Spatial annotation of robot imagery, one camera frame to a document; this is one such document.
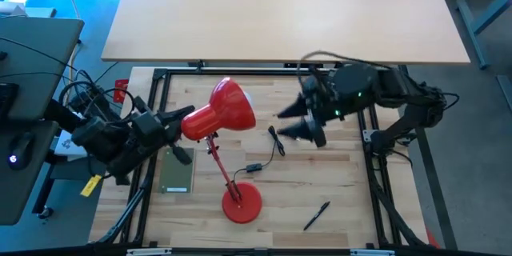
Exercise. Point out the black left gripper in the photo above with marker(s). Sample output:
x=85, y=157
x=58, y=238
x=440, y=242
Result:
x=154, y=128

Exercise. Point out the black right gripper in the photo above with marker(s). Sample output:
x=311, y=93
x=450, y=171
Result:
x=324, y=104

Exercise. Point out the red desk lamp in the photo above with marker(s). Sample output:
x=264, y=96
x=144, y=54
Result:
x=228, y=108

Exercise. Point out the green spiral notebook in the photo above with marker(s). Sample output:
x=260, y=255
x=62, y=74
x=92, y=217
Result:
x=176, y=176

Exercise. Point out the black pen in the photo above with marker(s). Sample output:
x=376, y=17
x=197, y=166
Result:
x=316, y=217

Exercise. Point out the white printed paper sheet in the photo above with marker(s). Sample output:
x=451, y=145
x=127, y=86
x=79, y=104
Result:
x=68, y=146

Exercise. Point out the silver metal latch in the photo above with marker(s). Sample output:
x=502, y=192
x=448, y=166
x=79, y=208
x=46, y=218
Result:
x=372, y=252
x=149, y=252

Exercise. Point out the dark side desk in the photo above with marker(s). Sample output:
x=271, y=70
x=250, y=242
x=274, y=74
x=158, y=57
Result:
x=36, y=60

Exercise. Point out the black computer mouse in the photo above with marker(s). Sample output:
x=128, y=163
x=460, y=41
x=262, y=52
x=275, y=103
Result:
x=20, y=153

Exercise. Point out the black flat device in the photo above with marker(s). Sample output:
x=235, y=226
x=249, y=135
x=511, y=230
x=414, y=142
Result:
x=8, y=100

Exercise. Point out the white box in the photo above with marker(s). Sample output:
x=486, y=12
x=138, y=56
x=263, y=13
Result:
x=24, y=8

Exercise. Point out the grey metal table legs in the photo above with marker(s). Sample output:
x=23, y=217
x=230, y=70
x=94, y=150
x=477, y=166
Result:
x=480, y=20

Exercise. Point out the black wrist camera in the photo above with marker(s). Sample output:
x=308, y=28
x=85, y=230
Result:
x=140, y=105
x=310, y=84

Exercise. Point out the silver arm base bracket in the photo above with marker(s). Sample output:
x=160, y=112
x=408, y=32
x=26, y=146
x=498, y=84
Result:
x=369, y=134

